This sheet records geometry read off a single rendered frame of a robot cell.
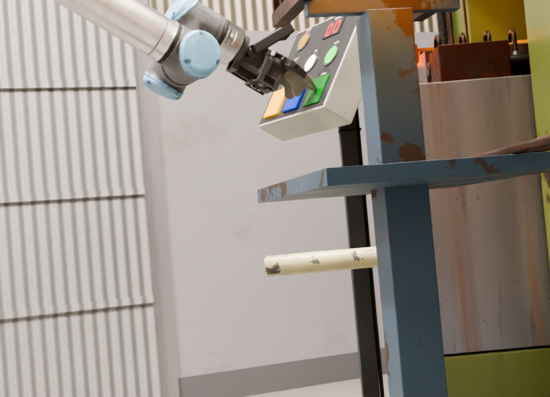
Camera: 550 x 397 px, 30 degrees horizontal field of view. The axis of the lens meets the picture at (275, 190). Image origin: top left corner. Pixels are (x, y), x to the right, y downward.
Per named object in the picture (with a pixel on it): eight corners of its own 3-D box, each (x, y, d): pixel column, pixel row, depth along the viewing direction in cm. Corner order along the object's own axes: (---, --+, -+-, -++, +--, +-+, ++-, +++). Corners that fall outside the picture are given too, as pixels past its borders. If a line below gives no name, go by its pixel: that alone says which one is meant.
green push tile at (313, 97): (317, 101, 230) (329, 72, 232) (301, 106, 237) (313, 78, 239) (324, 105, 231) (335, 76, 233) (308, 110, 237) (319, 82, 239)
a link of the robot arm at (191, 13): (152, 34, 223) (171, -5, 225) (200, 62, 227) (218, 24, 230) (168, 24, 214) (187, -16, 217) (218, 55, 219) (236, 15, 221)
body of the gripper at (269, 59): (264, 97, 233) (220, 71, 228) (278, 65, 235) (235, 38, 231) (280, 92, 226) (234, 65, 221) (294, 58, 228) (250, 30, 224)
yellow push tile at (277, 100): (275, 113, 248) (287, 87, 250) (262, 117, 254) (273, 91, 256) (281, 117, 248) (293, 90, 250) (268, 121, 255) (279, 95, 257)
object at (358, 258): (266, 278, 223) (263, 254, 223) (265, 277, 228) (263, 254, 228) (466, 261, 224) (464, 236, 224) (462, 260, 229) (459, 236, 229)
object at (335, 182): (327, 186, 112) (326, 168, 112) (258, 203, 151) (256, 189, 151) (579, 166, 118) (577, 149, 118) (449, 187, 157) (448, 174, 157)
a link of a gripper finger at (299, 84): (308, 107, 233) (275, 87, 230) (317, 85, 235) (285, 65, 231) (314, 106, 230) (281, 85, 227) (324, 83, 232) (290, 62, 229)
